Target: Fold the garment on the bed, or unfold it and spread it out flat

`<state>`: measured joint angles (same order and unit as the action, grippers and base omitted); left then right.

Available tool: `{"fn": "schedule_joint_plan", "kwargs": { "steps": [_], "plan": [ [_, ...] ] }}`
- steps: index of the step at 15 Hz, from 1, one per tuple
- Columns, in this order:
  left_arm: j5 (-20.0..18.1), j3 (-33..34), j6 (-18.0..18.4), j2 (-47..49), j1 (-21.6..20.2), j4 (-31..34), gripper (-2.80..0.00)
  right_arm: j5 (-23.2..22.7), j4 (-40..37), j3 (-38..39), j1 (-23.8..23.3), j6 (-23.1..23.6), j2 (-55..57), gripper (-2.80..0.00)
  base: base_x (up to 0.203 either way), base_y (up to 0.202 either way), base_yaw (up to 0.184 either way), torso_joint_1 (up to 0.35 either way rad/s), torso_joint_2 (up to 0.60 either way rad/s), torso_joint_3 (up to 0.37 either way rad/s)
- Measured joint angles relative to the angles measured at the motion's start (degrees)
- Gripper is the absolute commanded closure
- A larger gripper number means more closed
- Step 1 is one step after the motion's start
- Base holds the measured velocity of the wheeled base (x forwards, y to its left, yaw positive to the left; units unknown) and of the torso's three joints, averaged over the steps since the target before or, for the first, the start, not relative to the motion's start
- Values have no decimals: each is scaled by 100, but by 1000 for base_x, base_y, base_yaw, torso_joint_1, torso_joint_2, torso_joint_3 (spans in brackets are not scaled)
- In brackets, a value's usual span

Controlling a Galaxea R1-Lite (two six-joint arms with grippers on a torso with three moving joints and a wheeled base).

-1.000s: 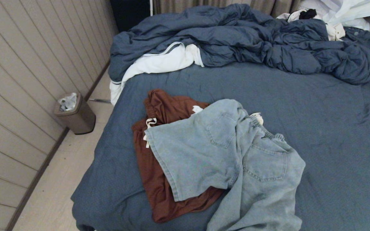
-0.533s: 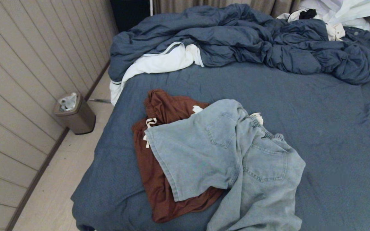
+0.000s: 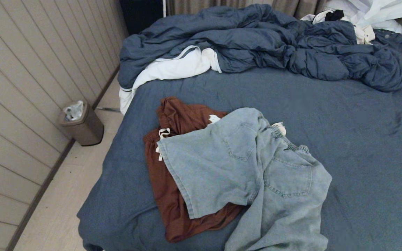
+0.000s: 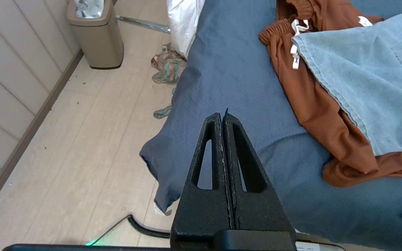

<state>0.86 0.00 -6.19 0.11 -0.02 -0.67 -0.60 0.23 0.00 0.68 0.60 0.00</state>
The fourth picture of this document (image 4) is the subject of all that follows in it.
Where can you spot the brown trash bin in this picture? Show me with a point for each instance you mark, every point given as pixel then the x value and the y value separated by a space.
pixel 99 43

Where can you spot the white plastic bin bag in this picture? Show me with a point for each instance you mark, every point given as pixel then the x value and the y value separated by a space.
pixel 88 7

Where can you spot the grey metal rod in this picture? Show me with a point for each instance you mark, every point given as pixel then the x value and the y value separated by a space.
pixel 143 23

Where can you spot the blue bed sheet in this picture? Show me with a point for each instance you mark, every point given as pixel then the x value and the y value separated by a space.
pixel 236 76

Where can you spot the light blue denim jeans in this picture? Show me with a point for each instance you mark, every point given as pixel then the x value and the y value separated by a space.
pixel 372 76

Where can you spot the teal brown patterned slipper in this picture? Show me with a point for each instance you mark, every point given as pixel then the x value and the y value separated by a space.
pixel 162 112

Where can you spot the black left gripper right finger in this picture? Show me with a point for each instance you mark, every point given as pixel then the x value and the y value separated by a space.
pixel 260 212

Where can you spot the teal patterned cloth on floor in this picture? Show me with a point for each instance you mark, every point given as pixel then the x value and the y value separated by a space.
pixel 169 66

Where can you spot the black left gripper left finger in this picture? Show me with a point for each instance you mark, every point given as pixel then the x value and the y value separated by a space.
pixel 201 212

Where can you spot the rust brown shorts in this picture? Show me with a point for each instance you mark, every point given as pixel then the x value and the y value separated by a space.
pixel 312 104

